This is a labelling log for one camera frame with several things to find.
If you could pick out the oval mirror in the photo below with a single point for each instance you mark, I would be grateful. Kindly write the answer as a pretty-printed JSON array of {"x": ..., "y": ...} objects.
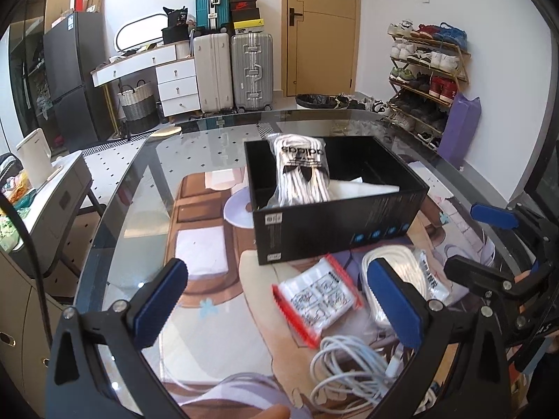
[{"x": 139, "y": 32}]

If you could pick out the beige low cabinet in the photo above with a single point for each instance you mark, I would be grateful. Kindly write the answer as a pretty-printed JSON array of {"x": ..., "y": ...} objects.
[{"x": 26, "y": 336}]

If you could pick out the pile of colourful packets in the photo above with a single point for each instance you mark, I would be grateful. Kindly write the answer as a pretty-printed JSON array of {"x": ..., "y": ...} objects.
[{"x": 13, "y": 183}]

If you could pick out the white electric kettle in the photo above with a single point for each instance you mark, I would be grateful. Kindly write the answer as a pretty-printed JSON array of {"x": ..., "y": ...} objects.
[{"x": 35, "y": 157}]

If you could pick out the pile of loose shoes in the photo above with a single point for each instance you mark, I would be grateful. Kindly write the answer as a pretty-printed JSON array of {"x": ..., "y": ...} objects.
[{"x": 367, "y": 104}]

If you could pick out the teal suitcase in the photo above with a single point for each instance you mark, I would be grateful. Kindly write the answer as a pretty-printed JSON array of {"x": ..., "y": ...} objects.
[{"x": 205, "y": 4}]

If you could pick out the wooden door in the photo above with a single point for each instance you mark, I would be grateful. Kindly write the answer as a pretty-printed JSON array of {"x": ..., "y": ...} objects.
[{"x": 323, "y": 52}]

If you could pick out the dark grey fridge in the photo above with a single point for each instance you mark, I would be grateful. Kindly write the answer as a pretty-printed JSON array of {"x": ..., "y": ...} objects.
[{"x": 74, "y": 74}]

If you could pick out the stack of shoe boxes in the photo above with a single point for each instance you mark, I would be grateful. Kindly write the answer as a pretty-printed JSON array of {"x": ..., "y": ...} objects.
[{"x": 244, "y": 6}]

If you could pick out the person's left hand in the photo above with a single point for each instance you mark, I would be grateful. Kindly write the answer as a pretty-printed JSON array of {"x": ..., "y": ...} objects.
[{"x": 270, "y": 413}]

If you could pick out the silver suitcase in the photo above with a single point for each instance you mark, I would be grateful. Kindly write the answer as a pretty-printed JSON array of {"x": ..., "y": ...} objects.
[{"x": 253, "y": 74}]

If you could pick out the white suitcase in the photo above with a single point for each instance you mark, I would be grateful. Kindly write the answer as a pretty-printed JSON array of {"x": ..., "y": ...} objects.
[{"x": 212, "y": 74}]

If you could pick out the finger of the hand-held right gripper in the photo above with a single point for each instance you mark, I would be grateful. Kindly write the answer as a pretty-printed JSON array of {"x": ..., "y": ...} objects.
[
  {"x": 493, "y": 214},
  {"x": 476, "y": 270}
]

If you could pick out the black cardboard box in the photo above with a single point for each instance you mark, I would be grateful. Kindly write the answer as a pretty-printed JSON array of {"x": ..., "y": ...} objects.
[{"x": 327, "y": 227}]

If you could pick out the dark bottle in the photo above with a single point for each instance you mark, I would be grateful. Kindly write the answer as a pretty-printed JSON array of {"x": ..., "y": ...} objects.
[{"x": 161, "y": 113}]

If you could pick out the woven laundry basket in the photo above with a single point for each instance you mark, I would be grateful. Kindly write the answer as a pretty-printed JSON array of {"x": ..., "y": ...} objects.
[{"x": 137, "y": 109}]

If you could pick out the white tissue paper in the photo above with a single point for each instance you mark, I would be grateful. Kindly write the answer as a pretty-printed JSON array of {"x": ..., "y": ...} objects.
[{"x": 362, "y": 188}]

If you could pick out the black floor tray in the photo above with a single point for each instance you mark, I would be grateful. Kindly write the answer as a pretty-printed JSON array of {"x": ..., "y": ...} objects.
[{"x": 316, "y": 101}]

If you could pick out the red edged zip bag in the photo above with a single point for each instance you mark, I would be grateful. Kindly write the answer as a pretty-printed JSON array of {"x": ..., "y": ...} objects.
[{"x": 314, "y": 301}]

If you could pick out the white dressing table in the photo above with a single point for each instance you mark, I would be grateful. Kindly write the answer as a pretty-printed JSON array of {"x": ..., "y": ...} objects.
[{"x": 174, "y": 78}]

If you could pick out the round beige floor cushion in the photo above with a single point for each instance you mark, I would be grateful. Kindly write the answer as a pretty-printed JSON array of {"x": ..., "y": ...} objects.
[{"x": 167, "y": 131}]

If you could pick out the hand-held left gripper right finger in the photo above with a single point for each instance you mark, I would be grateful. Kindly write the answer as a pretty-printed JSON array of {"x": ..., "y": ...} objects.
[{"x": 393, "y": 305}]

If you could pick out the black bag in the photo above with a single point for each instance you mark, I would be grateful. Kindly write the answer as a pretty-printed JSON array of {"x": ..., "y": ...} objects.
[{"x": 177, "y": 30}]

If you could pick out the purple bag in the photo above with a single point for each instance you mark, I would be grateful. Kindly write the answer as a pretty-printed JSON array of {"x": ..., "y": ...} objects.
[{"x": 458, "y": 131}]

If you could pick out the wooden shoe rack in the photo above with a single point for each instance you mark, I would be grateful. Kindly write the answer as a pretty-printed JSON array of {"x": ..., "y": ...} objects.
[{"x": 454, "y": 49}]

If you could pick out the bagged white socks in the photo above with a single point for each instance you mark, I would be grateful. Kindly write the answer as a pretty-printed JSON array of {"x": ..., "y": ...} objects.
[{"x": 301, "y": 174}]

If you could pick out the white ribbed canister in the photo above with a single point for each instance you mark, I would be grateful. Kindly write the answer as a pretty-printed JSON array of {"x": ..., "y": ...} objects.
[{"x": 183, "y": 50}]

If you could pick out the shoe rack with shoes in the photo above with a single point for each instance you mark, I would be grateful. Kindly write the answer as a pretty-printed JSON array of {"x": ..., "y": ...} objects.
[{"x": 441, "y": 87}]

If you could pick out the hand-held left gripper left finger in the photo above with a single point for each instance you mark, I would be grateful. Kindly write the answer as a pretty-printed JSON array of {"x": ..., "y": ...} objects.
[{"x": 159, "y": 305}]

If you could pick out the black glass cabinet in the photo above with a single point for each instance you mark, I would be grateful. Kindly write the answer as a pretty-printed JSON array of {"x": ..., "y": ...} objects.
[{"x": 22, "y": 61}]

